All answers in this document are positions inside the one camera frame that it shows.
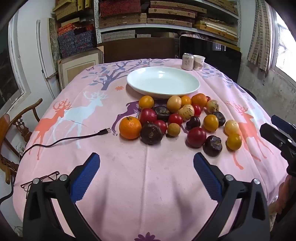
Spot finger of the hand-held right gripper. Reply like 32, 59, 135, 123
272, 115, 296, 133
259, 123, 296, 151

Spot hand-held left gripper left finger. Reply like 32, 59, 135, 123
23, 152, 102, 241

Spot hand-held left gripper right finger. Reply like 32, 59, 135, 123
193, 152, 270, 241

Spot pale yellow pepino melon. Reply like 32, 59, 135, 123
224, 120, 240, 136

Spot mandarin with green stem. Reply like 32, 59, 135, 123
119, 116, 142, 140

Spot striped pepino melon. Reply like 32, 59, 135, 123
178, 104, 195, 121
206, 99, 220, 114

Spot yellow passion fruit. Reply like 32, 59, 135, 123
167, 95, 182, 112

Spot red plum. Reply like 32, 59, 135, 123
138, 108, 158, 126
187, 127, 207, 148

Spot white oval plate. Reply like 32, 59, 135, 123
126, 66, 200, 99

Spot person's right hand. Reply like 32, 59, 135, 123
274, 175, 293, 215

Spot dark purple plum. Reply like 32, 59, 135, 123
186, 116, 201, 130

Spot tan longan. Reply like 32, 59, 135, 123
167, 123, 181, 137

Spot pink deer print tablecloth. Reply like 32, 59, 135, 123
13, 58, 289, 241

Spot bright window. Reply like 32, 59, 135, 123
275, 11, 296, 77

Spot deep orange tangerine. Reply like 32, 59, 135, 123
191, 93, 208, 108

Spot black monitor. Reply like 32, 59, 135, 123
179, 35, 242, 84

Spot hanging woven strips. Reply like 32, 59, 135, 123
247, 0, 278, 71

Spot carved wooden chair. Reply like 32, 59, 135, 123
0, 98, 43, 184

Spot white paper cup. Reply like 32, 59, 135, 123
193, 55, 206, 71

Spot cardboard framed beige panel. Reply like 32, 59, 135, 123
57, 46, 104, 90

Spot pale beverage can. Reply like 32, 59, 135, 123
181, 53, 194, 70

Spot stack of flat wooden boards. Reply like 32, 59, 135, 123
194, 17, 238, 42

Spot white panel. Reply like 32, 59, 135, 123
36, 20, 61, 100

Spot white framed window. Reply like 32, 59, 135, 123
0, 16, 31, 114

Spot stack of blue patterned boxes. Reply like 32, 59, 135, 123
57, 23, 96, 58

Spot brown wooden board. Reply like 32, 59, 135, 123
103, 38, 178, 63

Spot mottled grey slab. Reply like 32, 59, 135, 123
48, 18, 62, 70

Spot white metal shelf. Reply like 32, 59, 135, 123
94, 0, 241, 50

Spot dark red patterned box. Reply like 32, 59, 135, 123
99, 0, 142, 18

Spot red frame eyeglasses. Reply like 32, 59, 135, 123
20, 171, 60, 191

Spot black usb cable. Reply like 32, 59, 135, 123
0, 128, 112, 204

